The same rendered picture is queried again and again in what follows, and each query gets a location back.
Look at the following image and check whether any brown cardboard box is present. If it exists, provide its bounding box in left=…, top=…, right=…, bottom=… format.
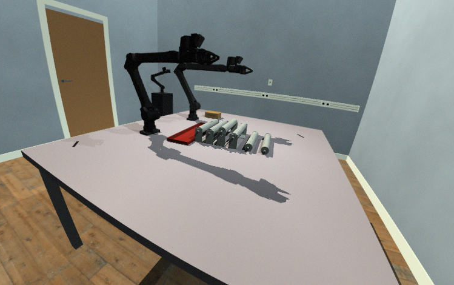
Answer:
left=205, top=111, right=221, bottom=119

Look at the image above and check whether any red scrap tray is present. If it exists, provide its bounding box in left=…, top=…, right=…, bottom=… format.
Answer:
left=167, top=122, right=205, bottom=145

